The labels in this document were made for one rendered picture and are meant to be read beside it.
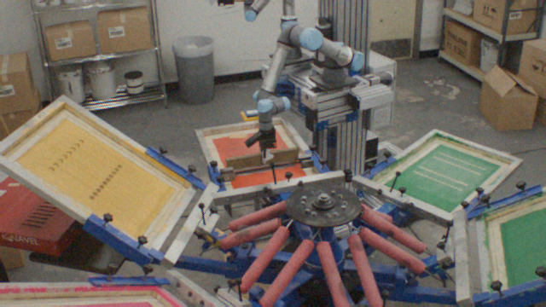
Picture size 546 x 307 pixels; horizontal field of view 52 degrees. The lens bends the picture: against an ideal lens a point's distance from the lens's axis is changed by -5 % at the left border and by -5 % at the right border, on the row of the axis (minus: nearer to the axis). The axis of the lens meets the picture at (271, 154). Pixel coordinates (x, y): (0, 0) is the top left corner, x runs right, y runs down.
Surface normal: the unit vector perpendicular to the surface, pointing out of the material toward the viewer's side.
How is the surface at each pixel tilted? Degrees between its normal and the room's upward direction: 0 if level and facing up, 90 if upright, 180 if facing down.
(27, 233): 0
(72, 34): 88
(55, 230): 0
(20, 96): 90
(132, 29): 89
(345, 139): 90
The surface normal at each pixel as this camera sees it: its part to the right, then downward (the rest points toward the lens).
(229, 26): 0.28, 0.46
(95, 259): -0.03, -0.87
